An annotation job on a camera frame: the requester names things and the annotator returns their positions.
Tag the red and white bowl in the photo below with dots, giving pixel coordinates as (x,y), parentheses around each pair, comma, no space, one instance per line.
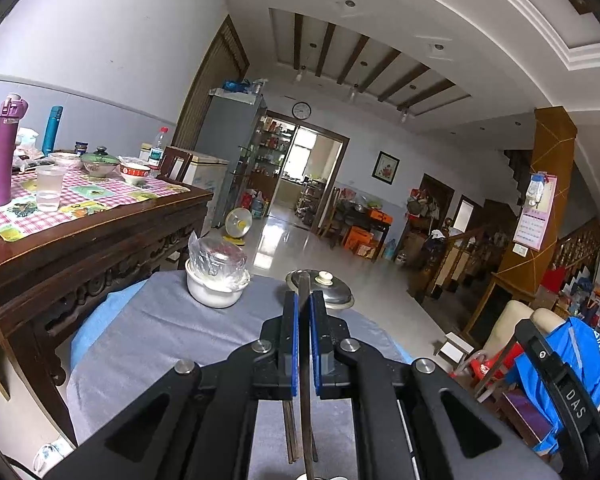
(135,172)

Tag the floral bowl with glass lid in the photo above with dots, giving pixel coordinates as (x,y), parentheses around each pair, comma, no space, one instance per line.
(100,165)

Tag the purple box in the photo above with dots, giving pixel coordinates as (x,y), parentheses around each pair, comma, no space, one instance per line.
(522,410)

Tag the red cap water bottle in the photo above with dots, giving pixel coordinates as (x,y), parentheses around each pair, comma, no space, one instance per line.
(157,152)

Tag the blue jacket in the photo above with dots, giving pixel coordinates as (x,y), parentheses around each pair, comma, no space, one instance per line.
(580,345)

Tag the blue table cover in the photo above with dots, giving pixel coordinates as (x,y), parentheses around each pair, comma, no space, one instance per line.
(92,325)

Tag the grey cloth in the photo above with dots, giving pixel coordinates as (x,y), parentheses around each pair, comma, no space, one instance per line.
(145,340)

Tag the small patterned bowl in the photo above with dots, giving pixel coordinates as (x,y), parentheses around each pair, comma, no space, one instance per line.
(65,160)

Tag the checkered tablecloth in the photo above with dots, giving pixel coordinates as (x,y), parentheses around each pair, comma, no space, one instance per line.
(105,200)

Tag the wooden chair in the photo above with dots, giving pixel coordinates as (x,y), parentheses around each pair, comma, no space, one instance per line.
(176,162)

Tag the round wall clock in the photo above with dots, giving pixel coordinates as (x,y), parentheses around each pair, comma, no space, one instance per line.
(301,110)

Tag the orange cardboard box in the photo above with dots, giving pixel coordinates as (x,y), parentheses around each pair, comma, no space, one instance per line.
(362,240)

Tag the brown wooden door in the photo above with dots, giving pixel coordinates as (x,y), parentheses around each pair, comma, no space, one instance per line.
(215,75)

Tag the red plastic stool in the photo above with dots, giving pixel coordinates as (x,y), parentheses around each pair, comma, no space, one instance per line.
(495,367)

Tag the carved wooden table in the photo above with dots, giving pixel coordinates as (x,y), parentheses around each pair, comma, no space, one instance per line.
(80,260)

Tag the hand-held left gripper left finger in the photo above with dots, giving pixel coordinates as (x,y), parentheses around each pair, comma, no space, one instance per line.
(294,340)

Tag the blue water jug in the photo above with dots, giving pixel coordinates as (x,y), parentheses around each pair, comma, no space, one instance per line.
(261,206)

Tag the clear plastic bag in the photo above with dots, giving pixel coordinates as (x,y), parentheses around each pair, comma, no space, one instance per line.
(215,257)

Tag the cream armchair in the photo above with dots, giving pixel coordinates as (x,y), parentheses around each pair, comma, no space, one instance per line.
(510,315)

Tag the white ceramic bowl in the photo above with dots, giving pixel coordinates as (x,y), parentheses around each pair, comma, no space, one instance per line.
(215,295)

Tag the teal thermos bottle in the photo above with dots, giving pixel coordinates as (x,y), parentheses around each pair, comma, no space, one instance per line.
(51,130)

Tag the wooden column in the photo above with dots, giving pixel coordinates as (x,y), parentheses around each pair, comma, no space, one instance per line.
(550,145)

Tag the metal pot lid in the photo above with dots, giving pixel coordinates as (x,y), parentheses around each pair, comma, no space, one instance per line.
(337,290)

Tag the small yellow fan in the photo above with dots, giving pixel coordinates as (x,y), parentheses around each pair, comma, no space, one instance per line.
(237,222)

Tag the wall calendar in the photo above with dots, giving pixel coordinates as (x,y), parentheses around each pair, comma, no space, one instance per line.
(532,225)

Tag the grey refrigerator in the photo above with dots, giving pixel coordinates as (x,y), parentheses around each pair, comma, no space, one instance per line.
(230,130)

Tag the dark chopstick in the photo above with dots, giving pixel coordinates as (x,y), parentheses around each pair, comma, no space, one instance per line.
(293,430)
(286,430)

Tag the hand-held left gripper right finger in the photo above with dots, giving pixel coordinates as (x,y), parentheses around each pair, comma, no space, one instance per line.
(314,345)

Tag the framed flower picture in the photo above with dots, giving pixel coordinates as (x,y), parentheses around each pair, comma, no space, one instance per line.
(385,167)

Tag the clear plastic cup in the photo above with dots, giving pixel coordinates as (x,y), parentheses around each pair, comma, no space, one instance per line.
(49,190)

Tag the white chest freezer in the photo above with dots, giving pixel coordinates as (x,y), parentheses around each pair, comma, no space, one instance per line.
(207,175)

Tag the purple thermos bottle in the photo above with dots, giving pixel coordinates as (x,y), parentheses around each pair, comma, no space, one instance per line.
(2,160)

